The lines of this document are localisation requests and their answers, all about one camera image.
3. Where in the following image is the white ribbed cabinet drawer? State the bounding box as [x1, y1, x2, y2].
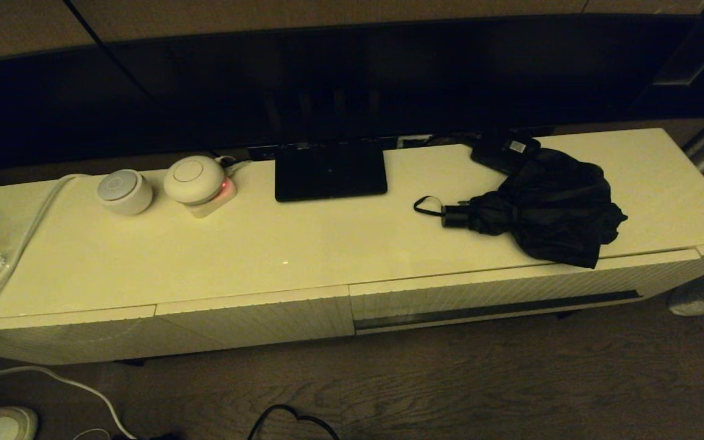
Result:
[350, 247, 704, 336]

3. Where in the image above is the black umbrella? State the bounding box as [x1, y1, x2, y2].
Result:
[414, 147, 629, 270]

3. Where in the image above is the white tv cabinet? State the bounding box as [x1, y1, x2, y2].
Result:
[0, 126, 704, 367]

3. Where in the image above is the white ribbed cabinet door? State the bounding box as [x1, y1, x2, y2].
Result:
[154, 284, 356, 354]
[0, 304, 158, 366]

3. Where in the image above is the white power strip red light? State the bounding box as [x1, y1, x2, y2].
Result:
[184, 159, 252, 219]

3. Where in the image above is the black television screen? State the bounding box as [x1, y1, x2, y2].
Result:
[0, 13, 704, 172]

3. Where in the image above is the small black set-top box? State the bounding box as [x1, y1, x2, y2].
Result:
[470, 130, 542, 176]

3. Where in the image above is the white round dome device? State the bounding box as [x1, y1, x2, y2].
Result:
[163, 155, 227, 205]

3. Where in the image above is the white speaker with grey top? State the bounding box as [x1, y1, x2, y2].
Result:
[97, 169, 154, 216]

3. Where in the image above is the white sneaker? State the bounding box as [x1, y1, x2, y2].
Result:
[0, 406, 39, 440]

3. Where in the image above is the black television base plate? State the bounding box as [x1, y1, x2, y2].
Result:
[274, 139, 388, 202]

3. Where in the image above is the black floor cable with connector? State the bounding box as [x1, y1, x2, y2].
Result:
[248, 403, 340, 440]

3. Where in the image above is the thick white power cable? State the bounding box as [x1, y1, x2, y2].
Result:
[0, 173, 139, 440]

